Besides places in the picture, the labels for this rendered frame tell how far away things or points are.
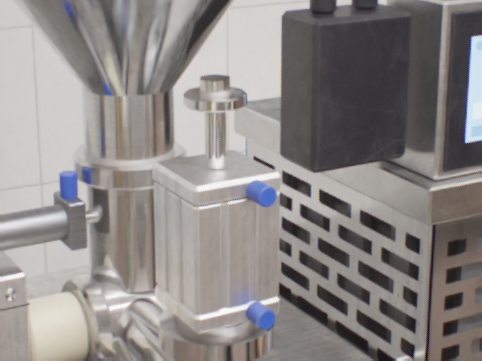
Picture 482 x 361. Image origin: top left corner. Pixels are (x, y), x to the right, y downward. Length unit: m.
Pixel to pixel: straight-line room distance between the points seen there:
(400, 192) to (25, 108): 1.45
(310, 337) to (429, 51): 0.23
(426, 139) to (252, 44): 1.60
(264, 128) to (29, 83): 1.29
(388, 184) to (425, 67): 0.08
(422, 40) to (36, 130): 1.49
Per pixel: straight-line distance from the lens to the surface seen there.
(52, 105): 2.11
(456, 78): 0.67
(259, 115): 0.83
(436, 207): 0.68
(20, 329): 0.62
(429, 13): 0.67
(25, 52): 2.07
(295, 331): 0.80
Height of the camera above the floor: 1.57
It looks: 17 degrees down
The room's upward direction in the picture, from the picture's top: straight up
